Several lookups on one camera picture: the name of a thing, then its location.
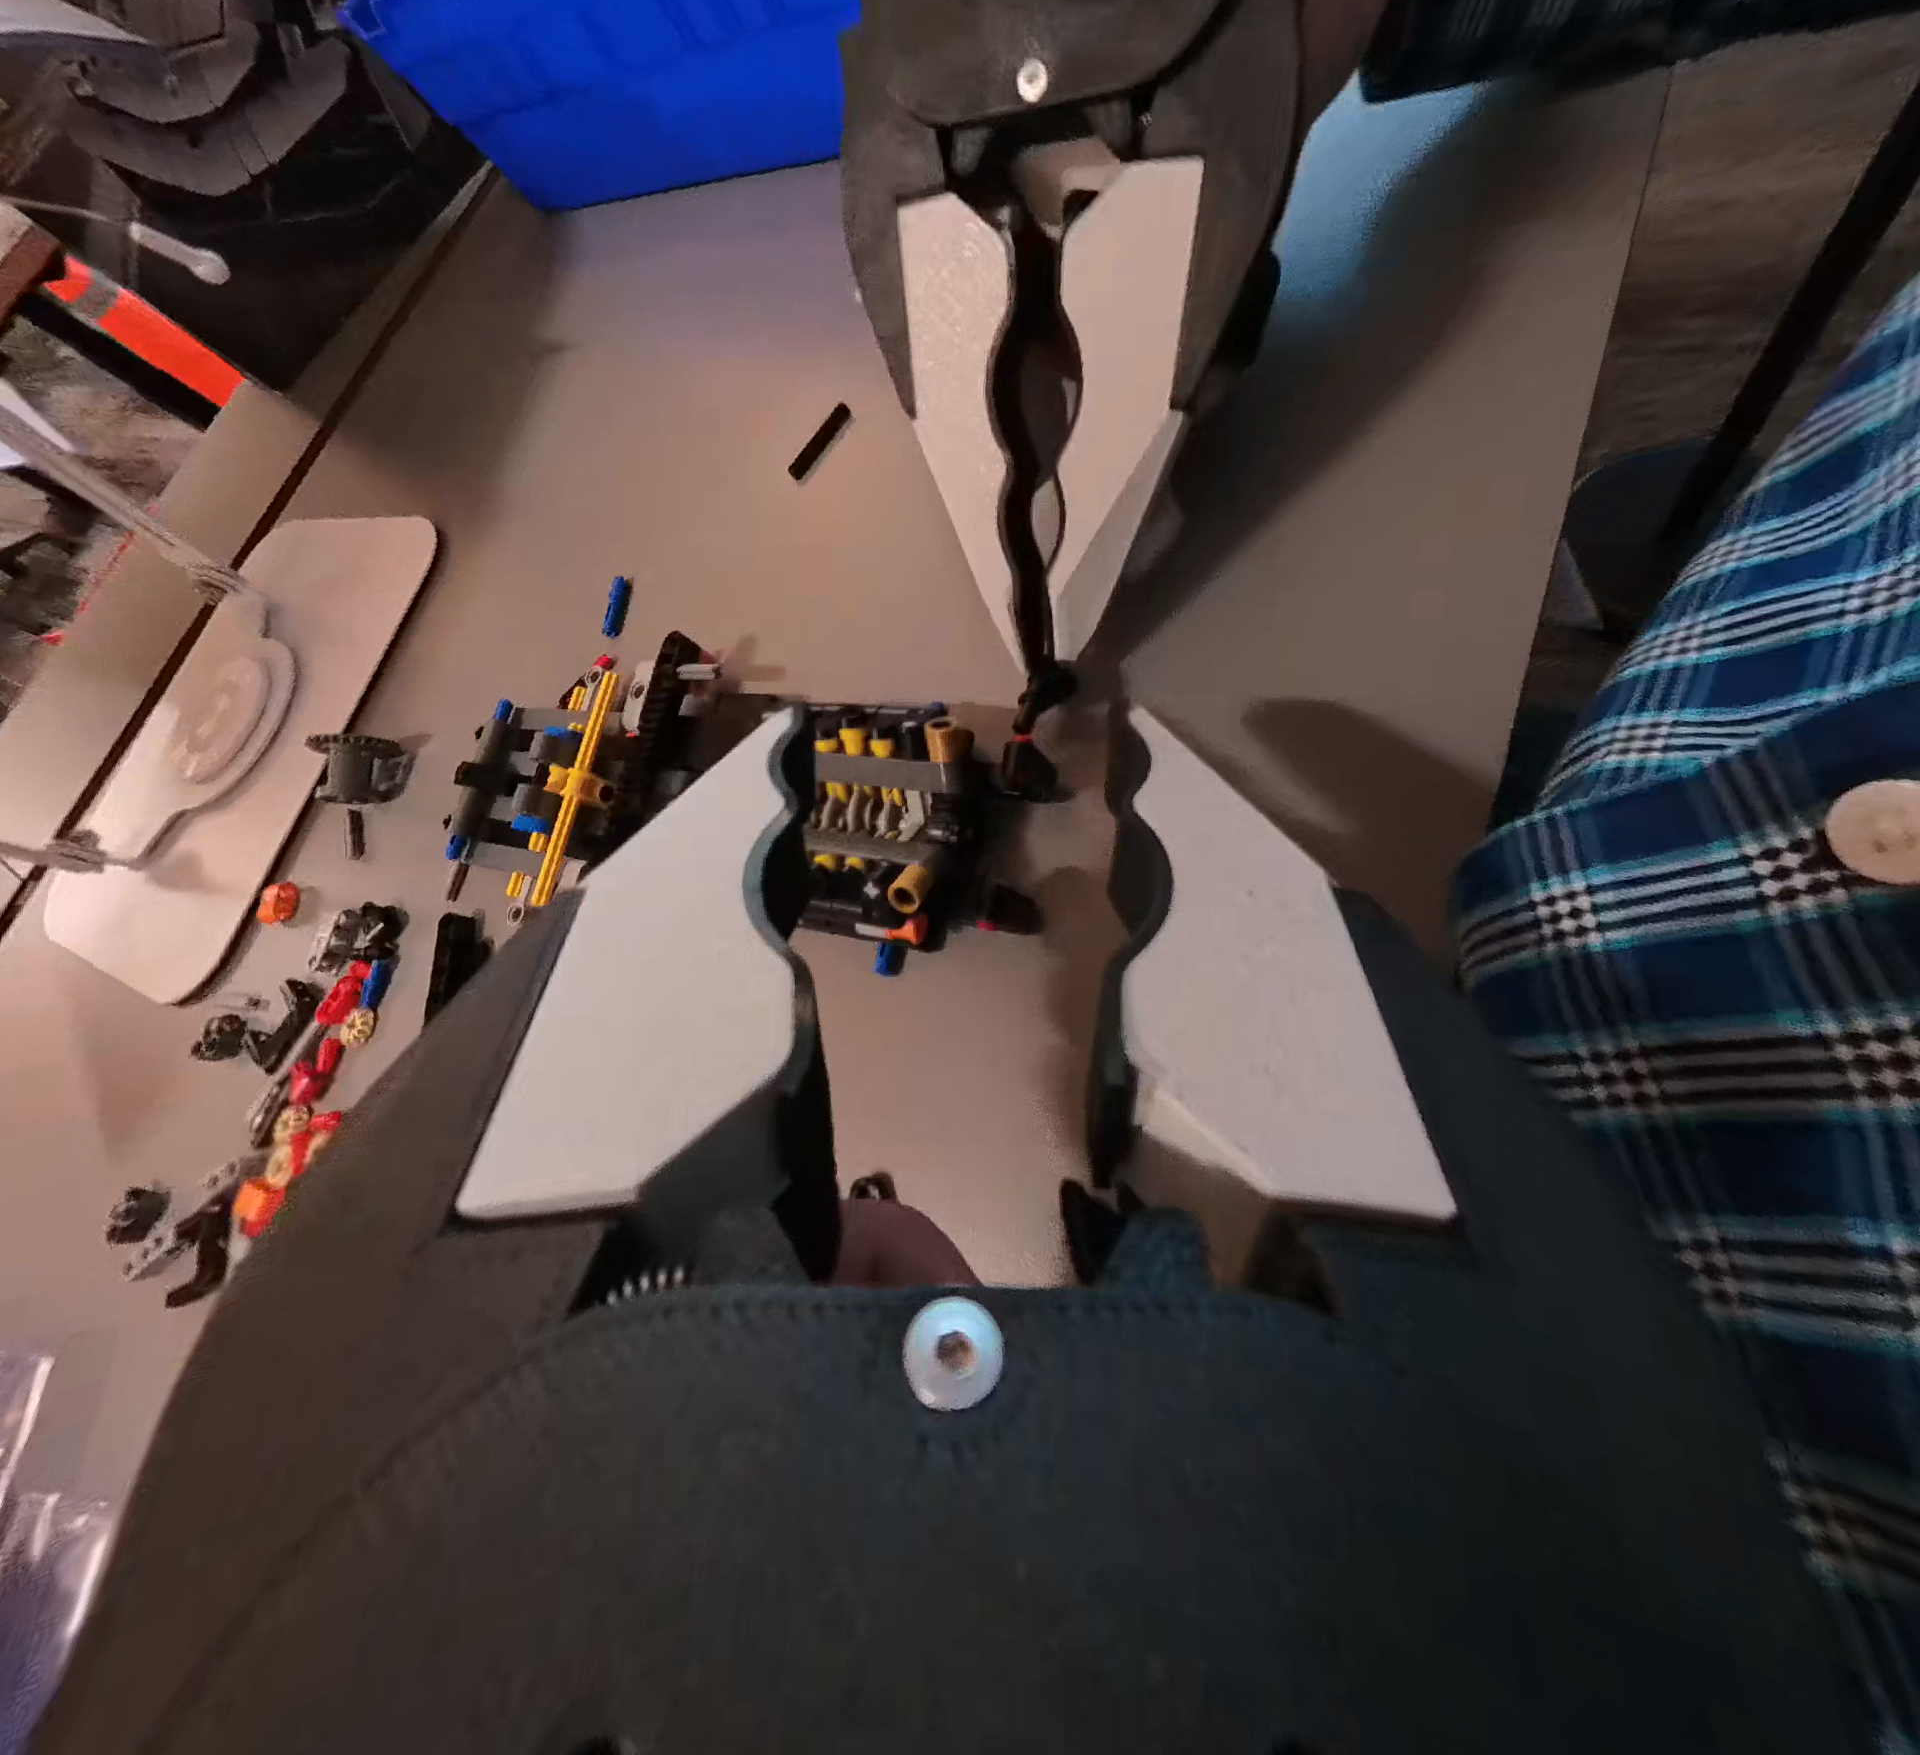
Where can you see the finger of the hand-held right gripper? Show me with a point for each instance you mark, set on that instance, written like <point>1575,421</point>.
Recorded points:
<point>1140,314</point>
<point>944,345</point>

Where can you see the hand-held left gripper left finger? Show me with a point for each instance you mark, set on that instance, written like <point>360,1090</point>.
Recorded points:
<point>646,991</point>

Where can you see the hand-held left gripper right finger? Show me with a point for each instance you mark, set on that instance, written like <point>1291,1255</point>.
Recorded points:
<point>1267,1018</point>

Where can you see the lego car chassis with engine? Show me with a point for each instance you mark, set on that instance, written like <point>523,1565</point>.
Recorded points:
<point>885,794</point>

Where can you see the black lego connector red pins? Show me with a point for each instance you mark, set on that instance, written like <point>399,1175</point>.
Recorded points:
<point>1033,769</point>

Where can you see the short black lego axle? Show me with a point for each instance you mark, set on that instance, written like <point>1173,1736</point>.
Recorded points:
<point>821,439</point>

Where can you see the long black lego beam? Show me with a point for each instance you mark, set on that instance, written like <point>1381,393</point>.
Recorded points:
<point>450,961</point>

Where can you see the pile of small lego pieces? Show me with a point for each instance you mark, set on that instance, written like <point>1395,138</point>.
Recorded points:
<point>323,1034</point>

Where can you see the dark grey lego differential gear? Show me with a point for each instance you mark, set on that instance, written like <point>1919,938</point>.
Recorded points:
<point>357,769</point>

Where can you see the orange lego piece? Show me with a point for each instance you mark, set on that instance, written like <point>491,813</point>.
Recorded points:
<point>276,902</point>

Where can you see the blue lego pin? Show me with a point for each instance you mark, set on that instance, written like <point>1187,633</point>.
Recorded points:
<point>617,602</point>

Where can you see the person's left hand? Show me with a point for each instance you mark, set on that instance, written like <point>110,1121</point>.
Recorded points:
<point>897,1249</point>

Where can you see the blue plastic bin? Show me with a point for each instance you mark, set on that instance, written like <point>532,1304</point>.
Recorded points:
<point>630,45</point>

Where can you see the person's plaid shirt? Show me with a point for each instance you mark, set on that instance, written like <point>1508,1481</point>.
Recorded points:
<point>1694,1018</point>

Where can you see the black metal table leg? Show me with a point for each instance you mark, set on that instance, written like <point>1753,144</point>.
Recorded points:
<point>1799,300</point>

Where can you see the silver stand rod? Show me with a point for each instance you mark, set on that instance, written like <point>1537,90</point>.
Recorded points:
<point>119,512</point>

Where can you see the clear plastic bag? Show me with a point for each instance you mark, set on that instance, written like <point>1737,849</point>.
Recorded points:
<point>45,1529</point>

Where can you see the dark printed poster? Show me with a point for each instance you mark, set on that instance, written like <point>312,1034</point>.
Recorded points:
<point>165,1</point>

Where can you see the grey stand base plate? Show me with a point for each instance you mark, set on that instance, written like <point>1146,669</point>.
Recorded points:
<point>323,615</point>

